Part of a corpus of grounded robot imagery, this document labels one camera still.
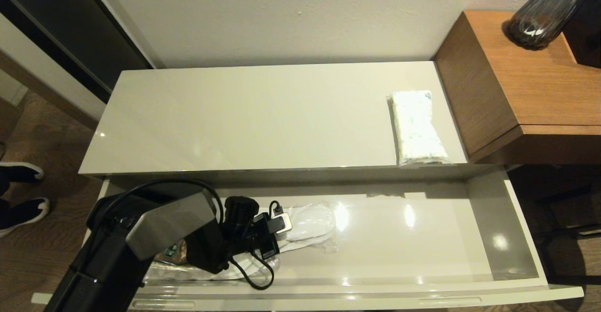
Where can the white cabinet drawer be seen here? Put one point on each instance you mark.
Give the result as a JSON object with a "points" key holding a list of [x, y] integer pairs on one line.
{"points": [[422, 237]]}

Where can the black white-soled shoe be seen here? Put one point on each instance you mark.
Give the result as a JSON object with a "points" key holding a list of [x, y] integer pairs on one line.
{"points": [[21, 171], [26, 211]]}

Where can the blue patterned tissue pack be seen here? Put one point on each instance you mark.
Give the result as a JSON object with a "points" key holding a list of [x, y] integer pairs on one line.
{"points": [[418, 128]]}

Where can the black box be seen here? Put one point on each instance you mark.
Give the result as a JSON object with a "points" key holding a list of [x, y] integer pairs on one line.
{"points": [[587, 39]]}

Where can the brown snack bag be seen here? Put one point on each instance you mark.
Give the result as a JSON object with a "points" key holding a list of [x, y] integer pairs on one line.
{"points": [[174, 251]]}

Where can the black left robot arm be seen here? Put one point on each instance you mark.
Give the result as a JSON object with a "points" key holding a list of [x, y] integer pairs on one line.
{"points": [[155, 222]]}

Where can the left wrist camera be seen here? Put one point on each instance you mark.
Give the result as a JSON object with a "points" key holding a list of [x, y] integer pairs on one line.
{"points": [[281, 222]]}

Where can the brown wooden side table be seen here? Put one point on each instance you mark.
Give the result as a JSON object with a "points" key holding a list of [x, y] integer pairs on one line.
{"points": [[516, 67]]}

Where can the dark ribbed glass vase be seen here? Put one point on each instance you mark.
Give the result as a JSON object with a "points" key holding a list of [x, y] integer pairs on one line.
{"points": [[540, 20]]}

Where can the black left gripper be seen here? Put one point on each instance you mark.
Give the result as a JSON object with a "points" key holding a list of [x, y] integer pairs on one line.
{"points": [[266, 241]]}

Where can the packaged white slippers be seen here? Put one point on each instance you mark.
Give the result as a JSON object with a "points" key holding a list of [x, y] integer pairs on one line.
{"points": [[312, 220], [188, 272]]}

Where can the grey wood-trimmed door frame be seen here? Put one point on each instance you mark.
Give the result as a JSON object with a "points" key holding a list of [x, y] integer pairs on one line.
{"points": [[28, 56]]}

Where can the white glossy cabinet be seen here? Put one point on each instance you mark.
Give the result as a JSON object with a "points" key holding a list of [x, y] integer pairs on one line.
{"points": [[258, 114]]}

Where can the dark door panel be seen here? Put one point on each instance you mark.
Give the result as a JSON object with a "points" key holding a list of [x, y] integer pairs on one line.
{"points": [[56, 16]]}

